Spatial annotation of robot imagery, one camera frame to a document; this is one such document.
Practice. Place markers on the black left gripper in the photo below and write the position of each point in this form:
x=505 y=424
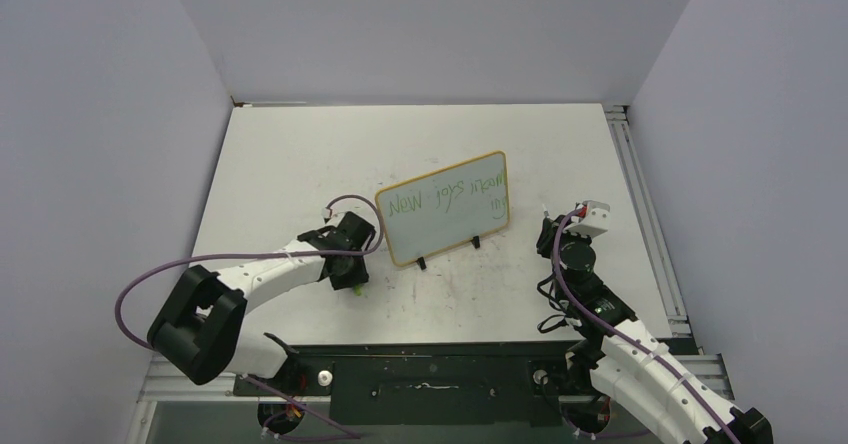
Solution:
x=358 y=276

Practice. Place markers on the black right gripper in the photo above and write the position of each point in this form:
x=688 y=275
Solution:
x=546 y=239

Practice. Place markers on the yellow framed whiteboard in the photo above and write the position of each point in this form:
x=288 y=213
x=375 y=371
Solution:
x=443 y=209

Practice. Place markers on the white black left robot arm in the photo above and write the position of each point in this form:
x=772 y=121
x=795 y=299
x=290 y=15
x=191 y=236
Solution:
x=200 y=330

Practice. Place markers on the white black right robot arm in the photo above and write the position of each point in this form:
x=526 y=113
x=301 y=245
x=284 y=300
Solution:
x=618 y=357

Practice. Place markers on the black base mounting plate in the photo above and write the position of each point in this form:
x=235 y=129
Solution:
x=438 y=384

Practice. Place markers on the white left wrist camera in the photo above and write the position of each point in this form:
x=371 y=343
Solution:
x=328 y=215

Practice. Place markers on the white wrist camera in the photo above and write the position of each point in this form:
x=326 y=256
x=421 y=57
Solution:
x=591 y=219
x=328 y=215

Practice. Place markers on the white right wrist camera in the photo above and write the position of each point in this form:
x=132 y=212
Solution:
x=591 y=219

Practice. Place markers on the aluminium rail frame right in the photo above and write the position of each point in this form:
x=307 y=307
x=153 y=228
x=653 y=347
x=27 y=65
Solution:
x=660 y=259

